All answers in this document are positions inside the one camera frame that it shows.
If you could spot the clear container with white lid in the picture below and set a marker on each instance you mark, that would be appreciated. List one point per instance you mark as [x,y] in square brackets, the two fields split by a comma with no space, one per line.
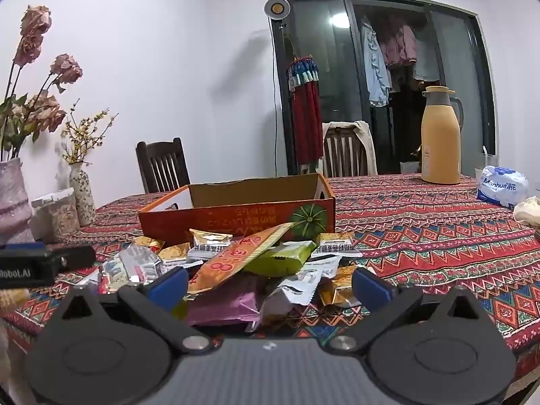
[59,219]

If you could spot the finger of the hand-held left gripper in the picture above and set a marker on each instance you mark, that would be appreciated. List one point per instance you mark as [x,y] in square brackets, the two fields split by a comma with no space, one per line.
[78,257]

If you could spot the pink snack wrapper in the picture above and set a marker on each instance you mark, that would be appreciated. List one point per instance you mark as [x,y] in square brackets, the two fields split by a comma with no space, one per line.
[223,306]

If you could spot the dark framed glass sliding door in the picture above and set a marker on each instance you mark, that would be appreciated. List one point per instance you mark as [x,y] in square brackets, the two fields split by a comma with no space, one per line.
[329,71]

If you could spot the red blue tassel decoration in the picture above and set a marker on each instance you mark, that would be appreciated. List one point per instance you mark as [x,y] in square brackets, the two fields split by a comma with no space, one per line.
[303,114]

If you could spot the brown slatted wooden chair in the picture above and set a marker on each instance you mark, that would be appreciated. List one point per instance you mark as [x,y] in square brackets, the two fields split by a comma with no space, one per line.
[341,156]

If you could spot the pile of mixed snack packets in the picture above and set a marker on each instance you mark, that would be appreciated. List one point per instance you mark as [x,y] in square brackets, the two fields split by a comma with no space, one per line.
[206,253]

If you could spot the long orange snack wrapper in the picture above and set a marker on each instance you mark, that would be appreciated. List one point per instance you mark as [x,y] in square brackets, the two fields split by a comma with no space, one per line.
[236,257]

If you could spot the dark wooden chair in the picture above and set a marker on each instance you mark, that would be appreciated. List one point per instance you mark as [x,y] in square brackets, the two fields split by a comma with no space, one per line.
[162,168]

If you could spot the yellow blossom branches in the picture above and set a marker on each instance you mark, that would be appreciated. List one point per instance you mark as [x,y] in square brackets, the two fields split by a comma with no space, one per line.
[84,135]

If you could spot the blue white tissue pack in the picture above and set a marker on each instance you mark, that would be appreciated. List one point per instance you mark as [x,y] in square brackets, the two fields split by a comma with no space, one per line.
[502,185]

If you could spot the light blue hanging shirt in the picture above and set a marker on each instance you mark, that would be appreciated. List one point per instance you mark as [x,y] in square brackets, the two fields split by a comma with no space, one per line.
[375,71]

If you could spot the clear drinking glass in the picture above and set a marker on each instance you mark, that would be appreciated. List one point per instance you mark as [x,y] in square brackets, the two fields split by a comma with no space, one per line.
[485,162]

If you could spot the round white lamp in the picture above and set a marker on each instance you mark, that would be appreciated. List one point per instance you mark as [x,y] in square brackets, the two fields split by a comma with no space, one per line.
[277,8]

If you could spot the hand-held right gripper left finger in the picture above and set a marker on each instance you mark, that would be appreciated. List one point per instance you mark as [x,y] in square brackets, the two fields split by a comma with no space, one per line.
[168,287]

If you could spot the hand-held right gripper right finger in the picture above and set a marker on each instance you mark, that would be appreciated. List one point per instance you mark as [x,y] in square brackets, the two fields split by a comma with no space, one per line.
[369,287]

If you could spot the pink textured vase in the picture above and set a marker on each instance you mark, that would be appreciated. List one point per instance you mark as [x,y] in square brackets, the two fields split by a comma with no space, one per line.
[14,202]

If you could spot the white hanging garment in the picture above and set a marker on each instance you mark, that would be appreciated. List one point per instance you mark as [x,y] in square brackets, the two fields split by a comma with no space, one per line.
[426,69]

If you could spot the dried pink flowers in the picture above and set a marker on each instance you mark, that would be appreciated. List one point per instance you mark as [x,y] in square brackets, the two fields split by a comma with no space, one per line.
[40,112]

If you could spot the green snack wrapper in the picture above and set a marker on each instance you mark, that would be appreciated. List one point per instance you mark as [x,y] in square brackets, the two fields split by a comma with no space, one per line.
[278,259]

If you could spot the yellow thermos jug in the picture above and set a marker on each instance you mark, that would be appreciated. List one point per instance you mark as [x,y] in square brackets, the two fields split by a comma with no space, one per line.
[441,147]

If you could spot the speckled white vase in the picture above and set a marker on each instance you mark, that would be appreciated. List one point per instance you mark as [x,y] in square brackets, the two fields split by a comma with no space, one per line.
[82,198]

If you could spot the pink hanging garment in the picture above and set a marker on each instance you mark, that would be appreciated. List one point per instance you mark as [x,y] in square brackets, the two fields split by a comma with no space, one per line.
[398,46]

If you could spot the orange cardboard box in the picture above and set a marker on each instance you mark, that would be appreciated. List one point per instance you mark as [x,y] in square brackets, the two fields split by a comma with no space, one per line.
[236,219]

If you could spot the cream plastic bag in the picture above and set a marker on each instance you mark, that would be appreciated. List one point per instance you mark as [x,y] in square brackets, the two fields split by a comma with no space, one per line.
[527,213]

